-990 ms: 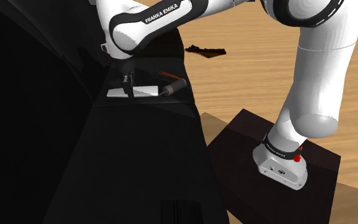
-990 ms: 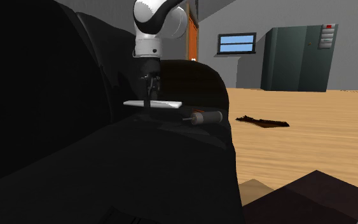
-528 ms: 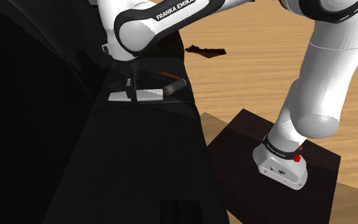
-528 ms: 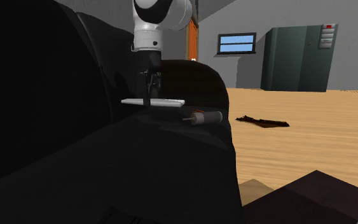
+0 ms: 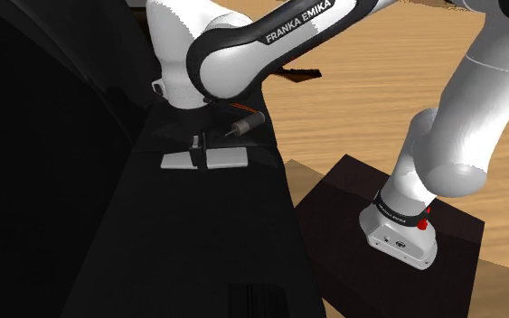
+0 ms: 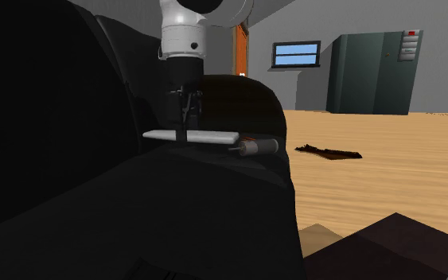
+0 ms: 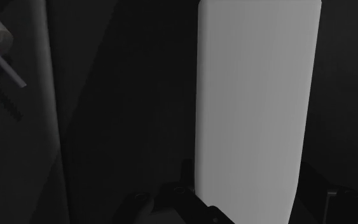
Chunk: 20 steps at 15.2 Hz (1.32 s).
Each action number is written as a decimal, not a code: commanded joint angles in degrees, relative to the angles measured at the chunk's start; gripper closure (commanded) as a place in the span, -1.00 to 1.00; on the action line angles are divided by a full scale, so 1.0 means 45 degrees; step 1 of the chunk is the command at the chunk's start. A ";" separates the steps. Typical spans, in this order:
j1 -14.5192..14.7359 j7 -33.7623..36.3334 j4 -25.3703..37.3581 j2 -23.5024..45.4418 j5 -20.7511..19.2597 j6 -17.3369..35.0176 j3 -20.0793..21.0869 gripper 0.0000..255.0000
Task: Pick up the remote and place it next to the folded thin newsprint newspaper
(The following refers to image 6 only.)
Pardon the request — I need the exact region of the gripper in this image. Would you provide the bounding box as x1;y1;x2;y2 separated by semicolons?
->
165;56;205;144

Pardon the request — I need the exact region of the white remote control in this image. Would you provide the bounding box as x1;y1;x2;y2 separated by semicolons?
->
142;129;240;146

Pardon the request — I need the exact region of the grey brown cylindrical tool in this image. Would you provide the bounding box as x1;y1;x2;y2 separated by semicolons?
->
228;138;279;158

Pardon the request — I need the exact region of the orange door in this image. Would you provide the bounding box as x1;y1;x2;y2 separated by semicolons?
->
232;23;250;78

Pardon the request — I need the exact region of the black sofa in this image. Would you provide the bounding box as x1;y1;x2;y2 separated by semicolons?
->
0;0;307;280

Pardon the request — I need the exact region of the dark framed window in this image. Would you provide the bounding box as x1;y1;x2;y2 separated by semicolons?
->
271;40;322;70

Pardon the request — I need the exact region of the dark brown floor mat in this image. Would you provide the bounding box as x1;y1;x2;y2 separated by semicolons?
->
294;143;364;161

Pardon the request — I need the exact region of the dark green cabinet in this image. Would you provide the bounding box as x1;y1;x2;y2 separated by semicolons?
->
325;29;425;116

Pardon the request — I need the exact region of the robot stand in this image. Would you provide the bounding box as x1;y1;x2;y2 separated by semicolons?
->
302;212;448;280

